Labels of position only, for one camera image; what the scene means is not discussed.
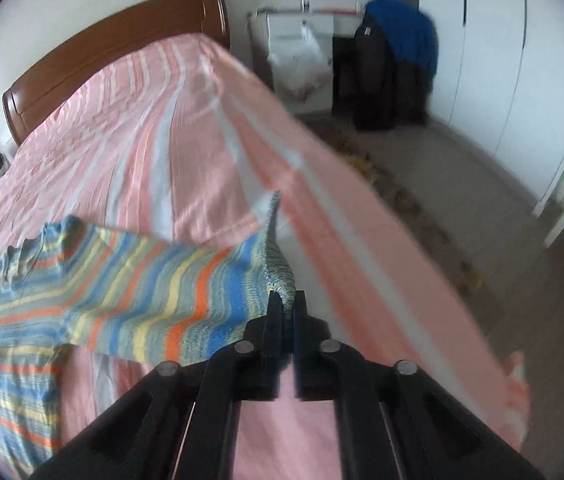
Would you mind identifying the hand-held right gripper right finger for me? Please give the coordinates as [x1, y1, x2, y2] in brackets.
[293, 290, 547, 480]

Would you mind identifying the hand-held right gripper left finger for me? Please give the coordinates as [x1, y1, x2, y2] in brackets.
[27, 291, 285, 480]

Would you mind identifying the multicolour striped knit sweater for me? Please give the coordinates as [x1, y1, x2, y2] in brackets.
[0, 191, 297, 466]

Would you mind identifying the pink striped bed blanket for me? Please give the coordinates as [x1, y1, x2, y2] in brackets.
[0, 34, 530, 480]

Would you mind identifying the black jacket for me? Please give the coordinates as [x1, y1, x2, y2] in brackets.
[333, 12, 432, 132]

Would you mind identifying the clear plastic bag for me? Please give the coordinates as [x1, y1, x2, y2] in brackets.
[268, 20, 333, 101]

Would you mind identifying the white desk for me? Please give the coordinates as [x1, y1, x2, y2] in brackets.
[248, 4, 367, 116]

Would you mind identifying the blue garment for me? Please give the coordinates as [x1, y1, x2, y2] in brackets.
[364, 0, 438, 81]

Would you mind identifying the white wardrobe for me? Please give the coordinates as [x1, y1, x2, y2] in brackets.
[417, 0, 564, 206]

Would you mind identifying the brown wooden headboard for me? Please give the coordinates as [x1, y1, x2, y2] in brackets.
[2, 0, 230, 147]

